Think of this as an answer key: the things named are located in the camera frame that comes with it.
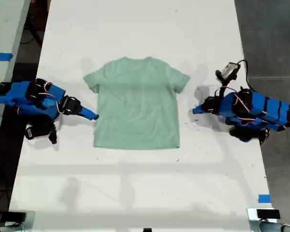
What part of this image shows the pale green t-shirt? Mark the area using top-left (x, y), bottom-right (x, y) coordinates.
top-left (83, 56), bottom-right (191, 150)

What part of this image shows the white side table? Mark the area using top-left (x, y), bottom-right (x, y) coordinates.
top-left (0, 0), bottom-right (31, 150)

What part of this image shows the black camera stalk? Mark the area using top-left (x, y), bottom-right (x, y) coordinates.
top-left (214, 82), bottom-right (228, 98)
top-left (49, 124), bottom-right (58, 145)

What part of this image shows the grey black camera box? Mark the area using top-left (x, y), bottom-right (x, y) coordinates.
top-left (215, 62), bottom-right (240, 84)

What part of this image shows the black camera cable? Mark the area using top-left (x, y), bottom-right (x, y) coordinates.
top-left (235, 59), bottom-right (252, 93)

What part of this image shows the black floor cable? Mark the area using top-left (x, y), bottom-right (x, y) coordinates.
top-left (20, 23), bottom-right (44, 49)

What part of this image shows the silver metal table bracket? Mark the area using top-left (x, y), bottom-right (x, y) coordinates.
top-left (0, 210), bottom-right (36, 232)
top-left (246, 207), bottom-right (290, 232)

